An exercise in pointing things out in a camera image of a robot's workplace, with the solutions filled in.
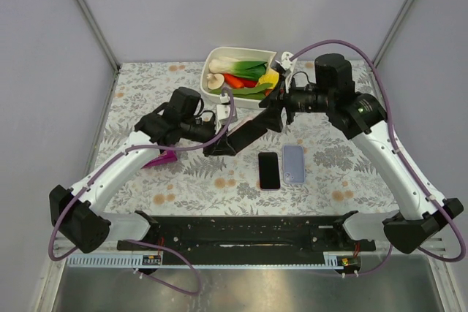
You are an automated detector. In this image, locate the black phone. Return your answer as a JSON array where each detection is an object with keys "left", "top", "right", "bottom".
[{"left": 258, "top": 152, "right": 281, "bottom": 191}]

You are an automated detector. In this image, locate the lilac phone case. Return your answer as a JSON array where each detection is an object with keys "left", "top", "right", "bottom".
[{"left": 282, "top": 145, "right": 306, "bottom": 184}]

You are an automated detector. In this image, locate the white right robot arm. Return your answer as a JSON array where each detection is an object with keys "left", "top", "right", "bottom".
[{"left": 261, "top": 53, "right": 466, "bottom": 254}]

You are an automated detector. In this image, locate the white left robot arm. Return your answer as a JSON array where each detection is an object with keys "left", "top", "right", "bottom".
[{"left": 48, "top": 87, "right": 235, "bottom": 261}]

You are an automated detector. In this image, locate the toy napa cabbage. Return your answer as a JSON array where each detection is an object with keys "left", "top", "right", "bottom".
[{"left": 257, "top": 68, "right": 279, "bottom": 89}]

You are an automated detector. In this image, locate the toy green bean pod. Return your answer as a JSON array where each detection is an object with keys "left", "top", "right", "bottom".
[{"left": 210, "top": 83, "right": 272, "bottom": 100}]

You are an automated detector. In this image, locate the toy bok choy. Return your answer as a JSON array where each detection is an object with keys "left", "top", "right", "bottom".
[{"left": 208, "top": 58, "right": 268, "bottom": 81}]

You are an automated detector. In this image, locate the toy red chili pepper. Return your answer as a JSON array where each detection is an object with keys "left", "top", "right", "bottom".
[{"left": 222, "top": 73, "right": 257, "bottom": 89}]

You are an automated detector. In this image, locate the purple snack packet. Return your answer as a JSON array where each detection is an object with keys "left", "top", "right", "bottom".
[{"left": 143, "top": 151, "right": 178, "bottom": 168}]

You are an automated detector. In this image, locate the toy mushroom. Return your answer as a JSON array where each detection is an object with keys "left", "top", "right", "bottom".
[{"left": 206, "top": 73, "right": 224, "bottom": 91}]

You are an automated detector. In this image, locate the white rectangular food container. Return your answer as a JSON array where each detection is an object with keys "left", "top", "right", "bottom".
[{"left": 200, "top": 47, "right": 276, "bottom": 109}]

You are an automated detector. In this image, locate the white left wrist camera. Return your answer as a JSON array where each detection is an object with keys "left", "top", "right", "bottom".
[{"left": 216, "top": 94, "right": 238, "bottom": 132}]

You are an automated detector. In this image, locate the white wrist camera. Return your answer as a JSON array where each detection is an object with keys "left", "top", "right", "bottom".
[
  {"left": 216, "top": 94, "right": 238, "bottom": 132},
  {"left": 270, "top": 51, "right": 297, "bottom": 92}
]

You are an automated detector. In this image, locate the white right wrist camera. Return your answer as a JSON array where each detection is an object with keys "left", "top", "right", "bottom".
[{"left": 270, "top": 51, "right": 297, "bottom": 92}]

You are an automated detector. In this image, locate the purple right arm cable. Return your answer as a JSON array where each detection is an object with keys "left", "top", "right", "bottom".
[{"left": 290, "top": 39, "right": 462, "bottom": 277}]

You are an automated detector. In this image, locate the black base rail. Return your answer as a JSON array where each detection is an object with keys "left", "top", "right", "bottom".
[{"left": 117, "top": 214, "right": 376, "bottom": 267}]

